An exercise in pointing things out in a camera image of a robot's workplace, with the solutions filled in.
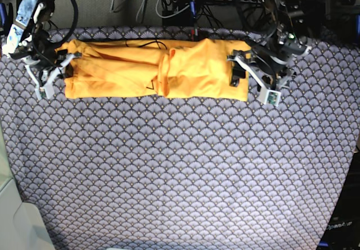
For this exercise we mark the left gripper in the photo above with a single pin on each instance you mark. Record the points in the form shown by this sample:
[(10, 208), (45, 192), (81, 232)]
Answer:
[(272, 58)]

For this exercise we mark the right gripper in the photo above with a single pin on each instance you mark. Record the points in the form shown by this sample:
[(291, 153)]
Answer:
[(37, 51)]

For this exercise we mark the yellow T-shirt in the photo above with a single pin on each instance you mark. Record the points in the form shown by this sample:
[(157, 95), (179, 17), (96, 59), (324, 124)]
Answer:
[(168, 68)]

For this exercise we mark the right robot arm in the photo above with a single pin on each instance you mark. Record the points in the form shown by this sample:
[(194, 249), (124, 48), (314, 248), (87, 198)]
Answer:
[(31, 18)]

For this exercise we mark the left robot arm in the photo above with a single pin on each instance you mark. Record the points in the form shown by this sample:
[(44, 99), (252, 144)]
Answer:
[(276, 20)]

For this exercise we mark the blue fan-patterned tablecloth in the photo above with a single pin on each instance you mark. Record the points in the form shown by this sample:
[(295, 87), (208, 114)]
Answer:
[(196, 173)]

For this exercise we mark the white plastic bin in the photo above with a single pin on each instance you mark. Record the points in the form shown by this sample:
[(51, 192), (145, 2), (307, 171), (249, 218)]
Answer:
[(22, 226)]

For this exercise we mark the black OpenArm box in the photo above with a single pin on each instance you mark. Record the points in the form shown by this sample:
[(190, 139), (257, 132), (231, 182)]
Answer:
[(342, 231)]

